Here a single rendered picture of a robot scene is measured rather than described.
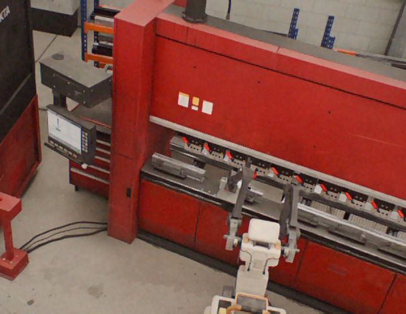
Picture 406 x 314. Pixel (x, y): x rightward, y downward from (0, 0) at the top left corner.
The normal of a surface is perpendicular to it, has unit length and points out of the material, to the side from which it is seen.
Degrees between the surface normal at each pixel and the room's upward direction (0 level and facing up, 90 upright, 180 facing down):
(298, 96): 90
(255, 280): 82
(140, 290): 0
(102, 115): 0
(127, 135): 90
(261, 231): 48
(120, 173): 90
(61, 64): 0
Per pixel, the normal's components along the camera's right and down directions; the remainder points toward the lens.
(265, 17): -0.14, 0.60
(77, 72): 0.11, -0.77
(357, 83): -0.37, 0.54
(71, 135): -0.56, 0.46
